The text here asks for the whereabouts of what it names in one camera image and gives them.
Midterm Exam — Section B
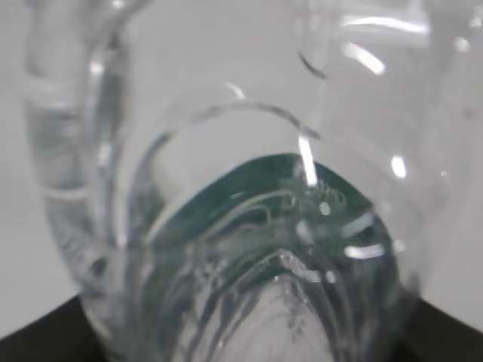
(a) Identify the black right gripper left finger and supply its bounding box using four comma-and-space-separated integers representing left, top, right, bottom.
1, 296, 106, 362

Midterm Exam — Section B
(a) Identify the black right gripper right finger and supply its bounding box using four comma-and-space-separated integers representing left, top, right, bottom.
392, 300, 482, 362

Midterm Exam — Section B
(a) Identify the Yibao mineral water bottle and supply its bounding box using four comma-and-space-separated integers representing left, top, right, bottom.
25, 1, 482, 361

